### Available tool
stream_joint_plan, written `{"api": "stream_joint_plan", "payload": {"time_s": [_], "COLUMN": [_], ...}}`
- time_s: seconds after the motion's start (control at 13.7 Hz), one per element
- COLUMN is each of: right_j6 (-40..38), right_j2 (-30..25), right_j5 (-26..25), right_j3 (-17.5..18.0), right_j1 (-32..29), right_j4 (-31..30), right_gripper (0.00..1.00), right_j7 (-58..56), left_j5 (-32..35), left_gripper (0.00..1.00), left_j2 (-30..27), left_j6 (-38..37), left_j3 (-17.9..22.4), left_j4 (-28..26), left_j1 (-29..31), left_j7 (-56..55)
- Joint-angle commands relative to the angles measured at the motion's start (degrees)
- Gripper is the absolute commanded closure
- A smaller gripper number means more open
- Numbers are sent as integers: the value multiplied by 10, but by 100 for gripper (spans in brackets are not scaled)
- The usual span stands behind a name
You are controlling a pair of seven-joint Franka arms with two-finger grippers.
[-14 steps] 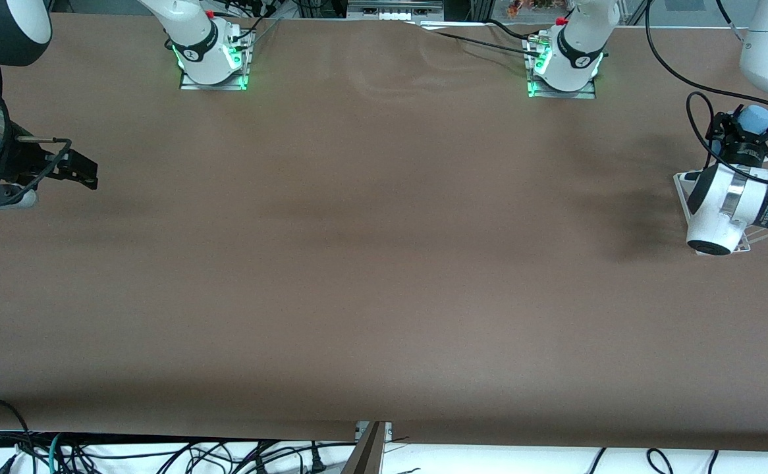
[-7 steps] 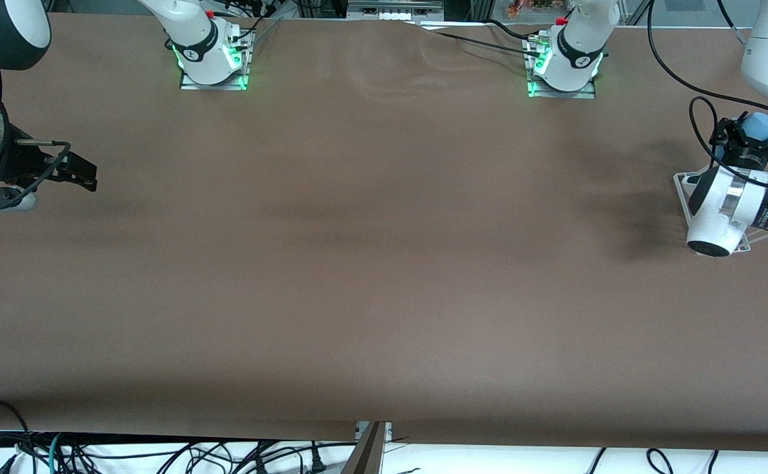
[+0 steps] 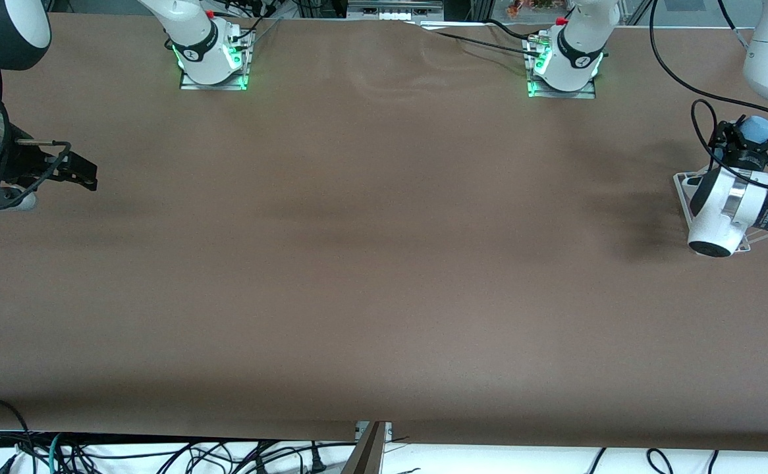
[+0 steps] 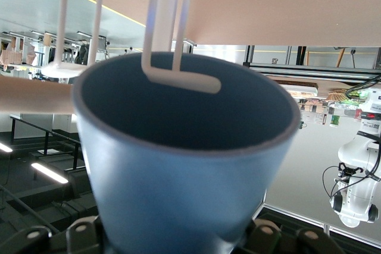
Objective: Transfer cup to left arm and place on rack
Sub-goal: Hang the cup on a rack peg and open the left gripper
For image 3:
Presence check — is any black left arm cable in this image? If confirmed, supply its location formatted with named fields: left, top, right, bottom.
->
left=648, top=0, right=768, bottom=173

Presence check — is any light blue plastic cup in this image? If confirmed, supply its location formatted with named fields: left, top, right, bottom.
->
left=734, top=115, right=768, bottom=148

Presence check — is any metal bar below table edge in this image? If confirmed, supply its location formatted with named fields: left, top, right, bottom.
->
left=341, top=421, right=393, bottom=474

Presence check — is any brown table cover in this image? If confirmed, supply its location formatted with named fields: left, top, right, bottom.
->
left=0, top=13, right=768, bottom=452

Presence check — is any white power strip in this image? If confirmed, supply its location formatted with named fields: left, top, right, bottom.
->
left=348, top=0, right=444, bottom=19

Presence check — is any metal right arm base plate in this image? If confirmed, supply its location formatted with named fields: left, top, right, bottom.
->
left=180, top=28, right=250, bottom=92

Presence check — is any white wire cup rack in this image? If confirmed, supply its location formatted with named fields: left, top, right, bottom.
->
left=674, top=170, right=754, bottom=255

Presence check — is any looped black floor cable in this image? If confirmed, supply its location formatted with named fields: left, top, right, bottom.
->
left=645, top=448, right=676, bottom=474

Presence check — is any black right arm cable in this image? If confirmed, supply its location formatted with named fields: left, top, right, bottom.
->
left=0, top=59, right=72, bottom=212

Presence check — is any long black cable on table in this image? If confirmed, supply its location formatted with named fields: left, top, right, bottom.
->
left=414, top=22, right=546, bottom=60

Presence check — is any short black cable on table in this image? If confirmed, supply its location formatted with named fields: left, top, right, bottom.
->
left=486, top=18, right=535, bottom=41

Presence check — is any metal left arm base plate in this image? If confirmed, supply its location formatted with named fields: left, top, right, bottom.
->
left=527, top=36, right=597, bottom=99

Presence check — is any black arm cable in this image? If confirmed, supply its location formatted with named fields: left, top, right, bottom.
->
left=648, top=0, right=768, bottom=173
left=0, top=59, right=72, bottom=212

